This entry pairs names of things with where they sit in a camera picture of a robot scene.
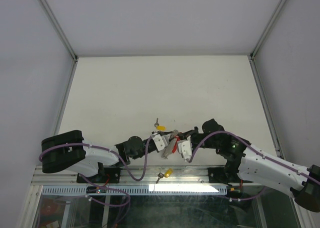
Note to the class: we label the left aluminium frame post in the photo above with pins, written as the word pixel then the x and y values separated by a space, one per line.
pixel 58 29

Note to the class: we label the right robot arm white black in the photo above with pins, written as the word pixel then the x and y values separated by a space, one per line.
pixel 246 162

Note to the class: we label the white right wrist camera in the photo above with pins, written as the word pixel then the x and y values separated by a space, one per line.
pixel 184 147

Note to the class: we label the yellow tag key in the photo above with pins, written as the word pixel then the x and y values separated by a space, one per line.
pixel 166 174
pixel 159 127

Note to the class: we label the aluminium mounting rail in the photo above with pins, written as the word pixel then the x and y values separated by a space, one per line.
pixel 138 176

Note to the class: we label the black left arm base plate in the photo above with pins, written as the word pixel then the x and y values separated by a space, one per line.
pixel 109 174

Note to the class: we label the right aluminium frame post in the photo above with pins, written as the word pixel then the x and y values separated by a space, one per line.
pixel 269 26

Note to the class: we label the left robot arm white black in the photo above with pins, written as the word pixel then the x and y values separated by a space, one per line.
pixel 69 151

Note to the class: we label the white slotted cable duct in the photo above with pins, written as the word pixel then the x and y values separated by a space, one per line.
pixel 137 190

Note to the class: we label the aluminium frame post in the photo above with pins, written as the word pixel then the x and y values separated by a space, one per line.
pixel 58 29
pixel 269 26

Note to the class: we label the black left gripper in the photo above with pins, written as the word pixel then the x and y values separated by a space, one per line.
pixel 162 133

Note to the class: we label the metal keyring holder red handle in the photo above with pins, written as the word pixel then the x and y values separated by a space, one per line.
pixel 172 145

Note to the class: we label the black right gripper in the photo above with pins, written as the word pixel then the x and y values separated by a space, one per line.
pixel 191 133

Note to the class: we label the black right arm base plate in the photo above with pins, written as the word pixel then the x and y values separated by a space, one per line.
pixel 217 175

